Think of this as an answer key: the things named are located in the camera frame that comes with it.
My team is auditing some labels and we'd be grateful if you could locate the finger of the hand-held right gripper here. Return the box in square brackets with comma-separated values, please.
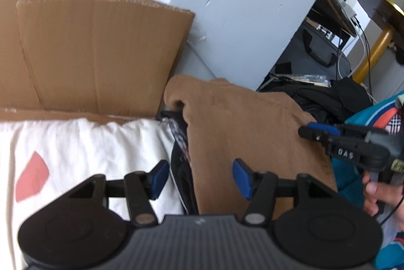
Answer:
[298, 126, 332, 142]
[307, 122, 343, 135]

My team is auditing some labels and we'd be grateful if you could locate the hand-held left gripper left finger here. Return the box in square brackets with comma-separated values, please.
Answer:
[68, 160, 170, 226]

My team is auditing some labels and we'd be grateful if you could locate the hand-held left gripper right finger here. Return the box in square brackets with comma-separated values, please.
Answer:
[233, 159, 340, 226]

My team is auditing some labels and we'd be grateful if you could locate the brown printed t-shirt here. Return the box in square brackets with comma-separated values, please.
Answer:
[163, 75, 339, 217]

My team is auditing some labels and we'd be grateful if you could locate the person's right hand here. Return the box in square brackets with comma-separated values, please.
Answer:
[362, 173, 404, 217]

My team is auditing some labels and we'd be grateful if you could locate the black garment pile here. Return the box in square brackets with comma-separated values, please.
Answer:
[262, 77, 374, 127]

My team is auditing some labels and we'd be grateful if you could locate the colourful bag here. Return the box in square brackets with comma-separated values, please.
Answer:
[334, 92, 404, 270]

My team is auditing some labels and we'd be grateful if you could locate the black bag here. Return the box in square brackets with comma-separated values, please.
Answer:
[273, 19, 352, 81]

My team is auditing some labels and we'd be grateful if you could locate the cream bear print bed sheet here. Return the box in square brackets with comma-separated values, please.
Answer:
[0, 118, 185, 270]

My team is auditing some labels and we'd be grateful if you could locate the dark wooden shelf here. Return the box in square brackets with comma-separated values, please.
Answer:
[305, 0, 359, 37]

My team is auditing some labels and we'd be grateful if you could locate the dark table with yellow leg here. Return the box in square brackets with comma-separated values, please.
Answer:
[351, 0, 404, 84]

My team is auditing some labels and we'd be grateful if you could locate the flattened cardboard box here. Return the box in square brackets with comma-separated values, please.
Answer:
[0, 0, 196, 127]

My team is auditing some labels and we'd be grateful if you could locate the thin black cable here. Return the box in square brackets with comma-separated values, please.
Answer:
[374, 192, 404, 226]

